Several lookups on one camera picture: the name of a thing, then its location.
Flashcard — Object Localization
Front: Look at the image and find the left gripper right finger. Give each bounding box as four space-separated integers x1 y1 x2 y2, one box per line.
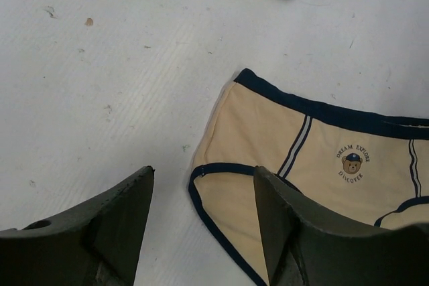
253 167 428 285

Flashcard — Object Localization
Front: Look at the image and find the beige navy-trimmed underwear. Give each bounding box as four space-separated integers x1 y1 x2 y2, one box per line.
188 69 428 285

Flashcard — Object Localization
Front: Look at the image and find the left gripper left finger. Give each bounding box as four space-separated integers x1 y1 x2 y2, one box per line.
1 166 154 285

